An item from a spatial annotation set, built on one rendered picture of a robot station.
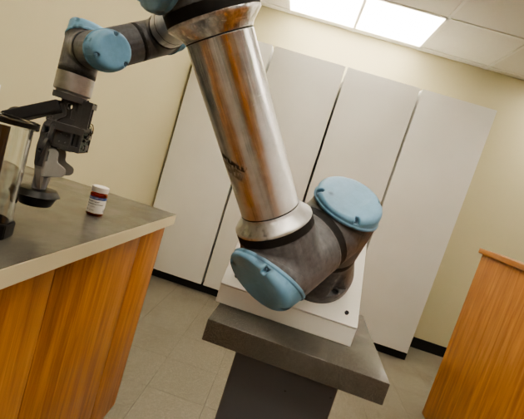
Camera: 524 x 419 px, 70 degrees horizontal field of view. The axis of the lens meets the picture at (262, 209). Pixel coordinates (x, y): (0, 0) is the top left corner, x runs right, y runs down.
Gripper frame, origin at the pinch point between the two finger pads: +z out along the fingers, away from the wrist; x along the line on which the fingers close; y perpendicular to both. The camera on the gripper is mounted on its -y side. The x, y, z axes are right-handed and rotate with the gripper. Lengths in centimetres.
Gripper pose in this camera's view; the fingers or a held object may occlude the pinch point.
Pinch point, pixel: (40, 180)
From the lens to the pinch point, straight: 96.6
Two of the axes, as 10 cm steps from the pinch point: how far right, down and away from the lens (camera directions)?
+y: 9.4, 2.7, 2.1
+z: -3.0, 9.5, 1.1
